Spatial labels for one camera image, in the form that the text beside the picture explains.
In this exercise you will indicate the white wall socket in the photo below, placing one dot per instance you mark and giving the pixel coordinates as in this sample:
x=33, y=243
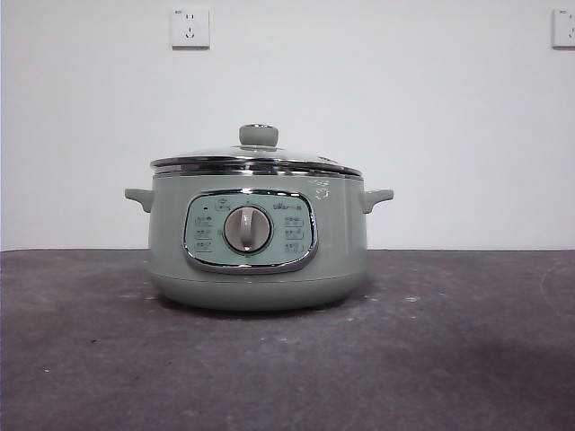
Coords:
x=190, y=28
x=564, y=28

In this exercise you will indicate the pale green electric cooking pot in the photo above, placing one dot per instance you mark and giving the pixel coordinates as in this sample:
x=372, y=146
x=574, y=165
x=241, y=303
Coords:
x=170, y=233

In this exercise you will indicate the glass lid with green knob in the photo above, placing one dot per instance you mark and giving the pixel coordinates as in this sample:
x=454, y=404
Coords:
x=259, y=134

